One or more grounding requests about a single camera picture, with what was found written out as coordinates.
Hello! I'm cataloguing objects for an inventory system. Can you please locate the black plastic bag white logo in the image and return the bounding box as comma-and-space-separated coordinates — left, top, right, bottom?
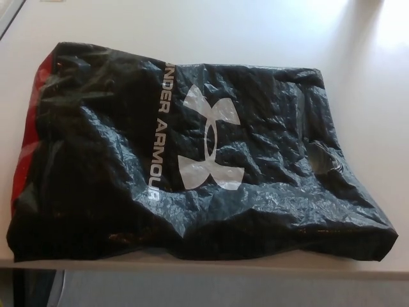
5, 40, 392, 264

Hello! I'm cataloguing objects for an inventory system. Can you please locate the grey metal desk leg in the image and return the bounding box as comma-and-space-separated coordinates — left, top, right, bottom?
38, 269, 77, 307

